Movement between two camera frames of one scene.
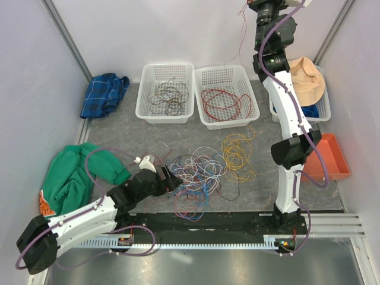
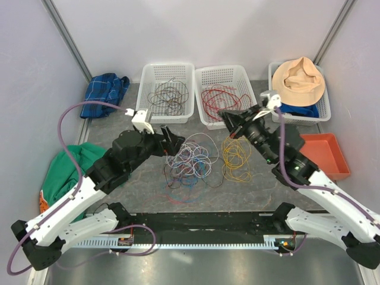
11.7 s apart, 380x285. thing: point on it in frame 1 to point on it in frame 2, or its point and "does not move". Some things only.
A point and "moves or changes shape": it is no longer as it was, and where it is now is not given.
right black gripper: x=255 y=4 to x=244 y=119
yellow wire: x=237 y=151 does not move
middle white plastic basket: x=225 y=97 does not move
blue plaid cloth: x=103 y=95 does not move
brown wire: x=168 y=98 does not move
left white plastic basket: x=166 y=92 does not move
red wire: x=154 y=155 moves or changes shape
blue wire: x=200 y=185 to x=185 y=168
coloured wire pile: x=202 y=171 to x=195 y=156
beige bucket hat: x=308 y=81 does not move
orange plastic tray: x=336 y=163 does not move
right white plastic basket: x=323 y=107 does not move
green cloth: x=68 y=184 does not move
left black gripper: x=164 y=185 to x=173 y=143
